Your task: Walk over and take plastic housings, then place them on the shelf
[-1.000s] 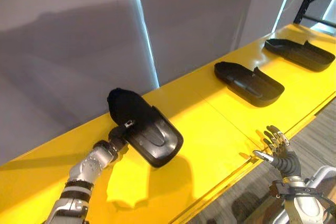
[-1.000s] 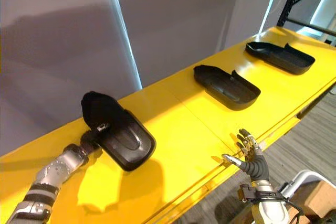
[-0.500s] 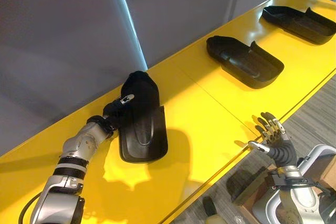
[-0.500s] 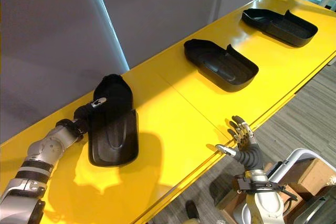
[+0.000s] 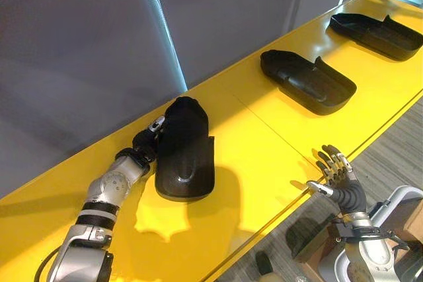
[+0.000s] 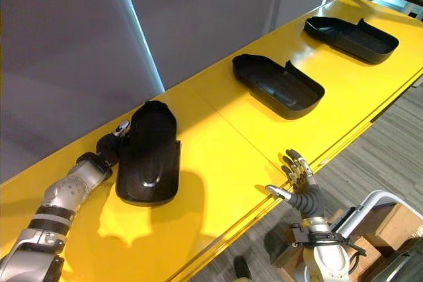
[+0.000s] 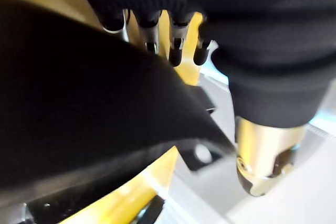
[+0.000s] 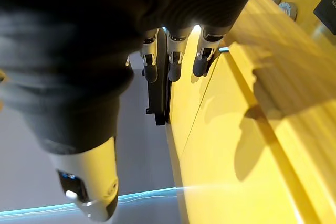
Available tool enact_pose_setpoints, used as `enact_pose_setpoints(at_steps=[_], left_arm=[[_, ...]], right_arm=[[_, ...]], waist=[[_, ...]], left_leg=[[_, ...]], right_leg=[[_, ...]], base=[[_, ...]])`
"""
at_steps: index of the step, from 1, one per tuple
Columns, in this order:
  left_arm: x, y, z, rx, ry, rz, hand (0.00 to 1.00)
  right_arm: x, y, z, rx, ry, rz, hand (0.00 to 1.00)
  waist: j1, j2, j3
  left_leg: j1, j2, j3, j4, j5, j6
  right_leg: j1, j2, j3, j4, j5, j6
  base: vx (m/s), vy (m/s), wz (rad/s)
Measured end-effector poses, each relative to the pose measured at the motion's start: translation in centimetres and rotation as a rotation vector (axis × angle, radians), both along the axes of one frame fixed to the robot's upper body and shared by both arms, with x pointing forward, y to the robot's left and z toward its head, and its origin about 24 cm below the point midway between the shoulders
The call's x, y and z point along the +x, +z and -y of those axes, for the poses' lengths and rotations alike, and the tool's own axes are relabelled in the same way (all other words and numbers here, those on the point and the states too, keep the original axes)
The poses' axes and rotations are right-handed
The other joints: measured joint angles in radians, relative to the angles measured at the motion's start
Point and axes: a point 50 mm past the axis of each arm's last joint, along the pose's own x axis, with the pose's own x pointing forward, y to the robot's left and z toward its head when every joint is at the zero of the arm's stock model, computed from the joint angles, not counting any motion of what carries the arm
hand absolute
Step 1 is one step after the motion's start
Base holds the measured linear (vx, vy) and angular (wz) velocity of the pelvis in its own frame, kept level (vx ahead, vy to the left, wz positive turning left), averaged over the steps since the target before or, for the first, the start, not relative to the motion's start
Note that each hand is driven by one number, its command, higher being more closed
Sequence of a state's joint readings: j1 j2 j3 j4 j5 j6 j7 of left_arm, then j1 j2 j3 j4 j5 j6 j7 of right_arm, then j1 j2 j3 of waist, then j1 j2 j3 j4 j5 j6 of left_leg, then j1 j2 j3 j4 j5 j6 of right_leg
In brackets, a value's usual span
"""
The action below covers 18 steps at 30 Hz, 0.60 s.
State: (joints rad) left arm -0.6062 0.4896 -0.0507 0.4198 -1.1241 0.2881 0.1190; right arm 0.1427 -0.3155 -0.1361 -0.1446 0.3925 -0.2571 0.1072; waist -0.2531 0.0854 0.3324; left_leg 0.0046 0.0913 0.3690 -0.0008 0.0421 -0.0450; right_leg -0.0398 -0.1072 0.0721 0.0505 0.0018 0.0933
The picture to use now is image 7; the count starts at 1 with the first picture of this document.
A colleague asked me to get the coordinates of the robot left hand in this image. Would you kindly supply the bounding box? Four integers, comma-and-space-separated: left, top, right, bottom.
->
70, 0, 336, 198

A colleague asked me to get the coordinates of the black plastic housing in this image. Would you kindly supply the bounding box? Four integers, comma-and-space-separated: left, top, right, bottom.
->
0, 0, 236, 210

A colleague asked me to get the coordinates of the yellow shelf rack with light strip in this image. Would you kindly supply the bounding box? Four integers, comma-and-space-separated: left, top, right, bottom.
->
0, 0, 226, 224

